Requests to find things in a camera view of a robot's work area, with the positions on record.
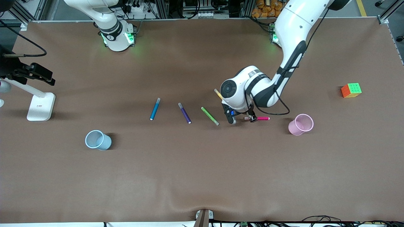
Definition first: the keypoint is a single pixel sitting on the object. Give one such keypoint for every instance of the pink plastic cup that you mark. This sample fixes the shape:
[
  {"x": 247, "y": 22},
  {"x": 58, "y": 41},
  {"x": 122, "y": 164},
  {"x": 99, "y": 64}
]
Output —
[{"x": 300, "y": 125}]

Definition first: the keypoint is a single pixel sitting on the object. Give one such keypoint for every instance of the metal table edge clamp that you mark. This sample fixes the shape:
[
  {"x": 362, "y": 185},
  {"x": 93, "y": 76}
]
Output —
[{"x": 203, "y": 218}]

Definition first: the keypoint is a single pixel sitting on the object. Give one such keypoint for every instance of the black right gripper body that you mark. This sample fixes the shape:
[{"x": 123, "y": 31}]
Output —
[{"x": 10, "y": 67}]

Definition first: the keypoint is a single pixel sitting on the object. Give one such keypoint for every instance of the purple marker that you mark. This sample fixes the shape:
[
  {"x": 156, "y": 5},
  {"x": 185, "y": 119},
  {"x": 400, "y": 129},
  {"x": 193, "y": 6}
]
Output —
[{"x": 184, "y": 113}]

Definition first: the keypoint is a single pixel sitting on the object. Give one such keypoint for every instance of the white lamp stand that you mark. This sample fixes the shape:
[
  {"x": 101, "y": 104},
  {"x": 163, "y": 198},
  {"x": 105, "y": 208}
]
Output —
[{"x": 40, "y": 105}]

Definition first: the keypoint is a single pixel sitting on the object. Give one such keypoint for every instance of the colourful puzzle cube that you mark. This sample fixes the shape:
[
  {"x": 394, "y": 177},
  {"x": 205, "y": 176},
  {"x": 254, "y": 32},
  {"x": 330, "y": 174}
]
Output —
[{"x": 351, "y": 90}]

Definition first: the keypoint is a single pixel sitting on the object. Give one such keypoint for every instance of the pink marker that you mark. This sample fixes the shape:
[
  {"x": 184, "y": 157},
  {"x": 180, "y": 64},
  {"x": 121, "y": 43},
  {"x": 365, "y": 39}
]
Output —
[{"x": 263, "y": 118}]

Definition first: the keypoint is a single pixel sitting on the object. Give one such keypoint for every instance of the orange snack bags pile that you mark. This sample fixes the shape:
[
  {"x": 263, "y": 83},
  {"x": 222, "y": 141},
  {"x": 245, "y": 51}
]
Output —
[{"x": 265, "y": 8}]

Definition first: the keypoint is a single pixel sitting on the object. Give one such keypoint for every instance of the blue marker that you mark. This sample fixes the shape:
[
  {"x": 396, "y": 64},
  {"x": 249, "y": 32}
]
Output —
[{"x": 155, "y": 108}]

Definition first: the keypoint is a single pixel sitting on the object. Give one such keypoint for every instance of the white power strip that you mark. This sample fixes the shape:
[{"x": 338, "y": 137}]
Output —
[{"x": 142, "y": 8}]

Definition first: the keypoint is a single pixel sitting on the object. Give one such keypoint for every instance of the yellow marker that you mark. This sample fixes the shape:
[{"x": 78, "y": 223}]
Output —
[{"x": 217, "y": 93}]

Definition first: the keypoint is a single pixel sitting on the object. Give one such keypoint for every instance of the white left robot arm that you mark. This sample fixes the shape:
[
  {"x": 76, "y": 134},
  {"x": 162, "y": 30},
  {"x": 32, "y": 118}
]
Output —
[{"x": 293, "y": 28}]

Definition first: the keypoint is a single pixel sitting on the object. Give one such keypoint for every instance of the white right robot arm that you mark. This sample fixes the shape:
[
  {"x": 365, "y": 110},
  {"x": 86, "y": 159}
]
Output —
[{"x": 115, "y": 34}]

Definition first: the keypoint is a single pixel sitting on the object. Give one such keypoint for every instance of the green marker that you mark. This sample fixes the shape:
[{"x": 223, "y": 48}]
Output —
[{"x": 210, "y": 116}]

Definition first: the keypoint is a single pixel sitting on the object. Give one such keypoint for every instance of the light blue plastic cup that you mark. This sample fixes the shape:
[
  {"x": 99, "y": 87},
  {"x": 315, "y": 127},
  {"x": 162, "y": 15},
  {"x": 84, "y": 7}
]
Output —
[{"x": 98, "y": 140}]

